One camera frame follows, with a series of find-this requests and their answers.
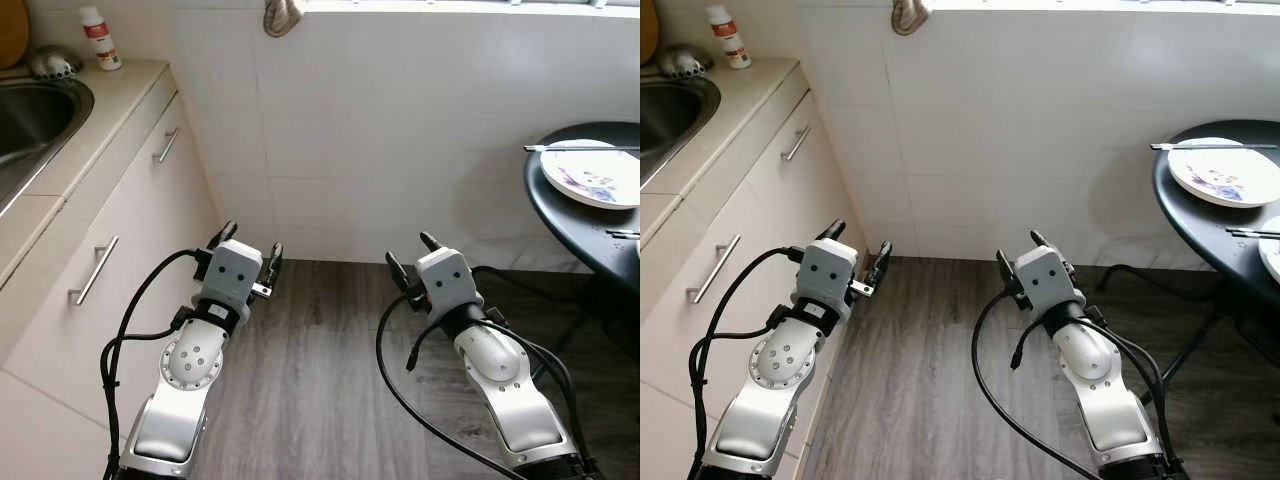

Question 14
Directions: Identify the beige kitchen cabinet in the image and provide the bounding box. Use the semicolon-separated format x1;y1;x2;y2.
0;60;226;480
640;58;881;480

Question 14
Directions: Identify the black round table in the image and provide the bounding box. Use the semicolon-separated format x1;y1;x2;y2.
1095;120;1280;406
472;122;641;366

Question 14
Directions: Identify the stainless steel double sink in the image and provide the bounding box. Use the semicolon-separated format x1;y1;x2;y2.
640;75;721;186
0;78;96;216

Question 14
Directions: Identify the white bottle orange label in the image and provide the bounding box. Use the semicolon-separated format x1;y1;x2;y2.
706;5;752;70
80;6;123;71

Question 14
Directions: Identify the shiny steel bowl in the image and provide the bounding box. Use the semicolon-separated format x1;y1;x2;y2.
28;45;83;81
660;45;713;79

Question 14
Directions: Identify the beige hanging cloth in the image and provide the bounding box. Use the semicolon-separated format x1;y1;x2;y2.
263;0;304;38
892;0;931;36

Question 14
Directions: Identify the round wooden cutting board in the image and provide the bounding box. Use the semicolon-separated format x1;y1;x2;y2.
640;0;661;66
0;0;31;69

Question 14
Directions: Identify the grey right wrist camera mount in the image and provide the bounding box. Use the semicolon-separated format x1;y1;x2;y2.
1015;245;1084;313
415;247;484;314

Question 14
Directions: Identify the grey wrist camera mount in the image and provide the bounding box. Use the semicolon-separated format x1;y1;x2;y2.
415;247;484;314
1015;245;1084;313
205;241;264;314
800;240;859;309

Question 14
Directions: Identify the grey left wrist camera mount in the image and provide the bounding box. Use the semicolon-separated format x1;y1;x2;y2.
205;241;264;314
800;240;859;309

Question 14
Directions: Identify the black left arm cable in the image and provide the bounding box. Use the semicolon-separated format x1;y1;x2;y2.
688;245;804;480
99;248;204;480

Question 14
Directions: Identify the short black cable with plug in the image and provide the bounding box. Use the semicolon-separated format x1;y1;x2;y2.
1010;318;1081;373
406;318;481;374

